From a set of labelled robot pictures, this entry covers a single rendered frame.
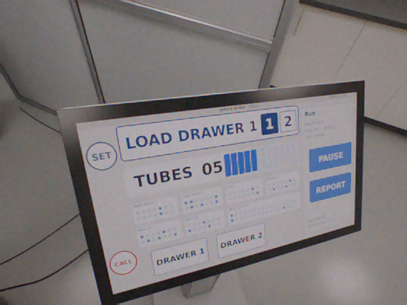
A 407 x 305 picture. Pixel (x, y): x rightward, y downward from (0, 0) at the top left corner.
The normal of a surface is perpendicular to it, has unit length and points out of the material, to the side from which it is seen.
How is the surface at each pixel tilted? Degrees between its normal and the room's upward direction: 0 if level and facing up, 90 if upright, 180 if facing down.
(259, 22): 90
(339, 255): 0
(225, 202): 50
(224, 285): 5
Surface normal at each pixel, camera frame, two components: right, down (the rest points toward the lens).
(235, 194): 0.28, 0.16
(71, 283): 0.10, -0.65
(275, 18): -0.41, 0.67
